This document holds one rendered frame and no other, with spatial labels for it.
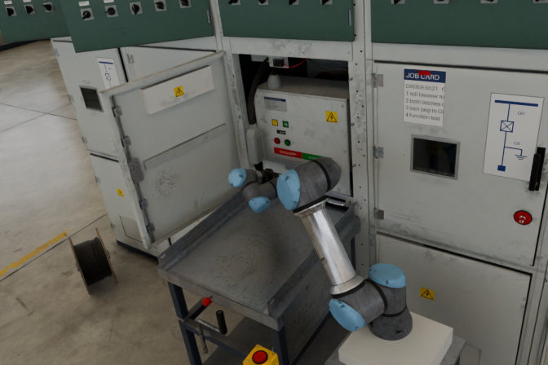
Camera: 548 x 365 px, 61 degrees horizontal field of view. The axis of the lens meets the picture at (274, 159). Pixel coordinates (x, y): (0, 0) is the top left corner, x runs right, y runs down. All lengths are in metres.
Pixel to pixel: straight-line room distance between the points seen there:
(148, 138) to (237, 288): 0.73
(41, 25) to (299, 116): 1.51
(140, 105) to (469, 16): 1.26
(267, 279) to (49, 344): 1.74
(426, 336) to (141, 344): 1.79
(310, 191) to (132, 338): 1.86
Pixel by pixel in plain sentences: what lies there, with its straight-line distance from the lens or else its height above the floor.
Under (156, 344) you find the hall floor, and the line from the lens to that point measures 2.96.
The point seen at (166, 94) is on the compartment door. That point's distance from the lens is 2.02.
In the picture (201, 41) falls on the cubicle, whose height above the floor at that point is 1.62.
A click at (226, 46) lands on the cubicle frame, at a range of 2.18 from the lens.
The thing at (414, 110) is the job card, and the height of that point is 1.41.
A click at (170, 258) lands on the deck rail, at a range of 2.07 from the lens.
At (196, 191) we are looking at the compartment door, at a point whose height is 0.97.
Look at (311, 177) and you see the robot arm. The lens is 1.47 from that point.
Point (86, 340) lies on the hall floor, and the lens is 3.17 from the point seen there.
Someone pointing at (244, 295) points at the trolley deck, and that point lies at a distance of 1.83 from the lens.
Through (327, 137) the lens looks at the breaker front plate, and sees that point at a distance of 2.08.
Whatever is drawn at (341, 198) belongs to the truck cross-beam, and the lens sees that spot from 2.19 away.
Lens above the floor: 2.08
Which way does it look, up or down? 27 degrees down
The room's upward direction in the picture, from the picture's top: 7 degrees counter-clockwise
